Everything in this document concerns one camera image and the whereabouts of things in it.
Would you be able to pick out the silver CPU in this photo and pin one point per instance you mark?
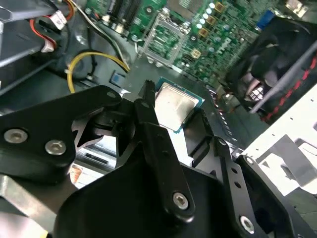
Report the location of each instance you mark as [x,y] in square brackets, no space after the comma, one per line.
[173,106]

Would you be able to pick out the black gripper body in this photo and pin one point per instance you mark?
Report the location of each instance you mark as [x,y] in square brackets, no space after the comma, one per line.
[119,203]

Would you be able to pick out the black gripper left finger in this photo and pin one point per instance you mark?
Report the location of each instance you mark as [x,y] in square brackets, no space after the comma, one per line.
[37,119]

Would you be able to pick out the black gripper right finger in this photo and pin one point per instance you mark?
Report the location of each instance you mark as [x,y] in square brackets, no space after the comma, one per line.
[237,188]

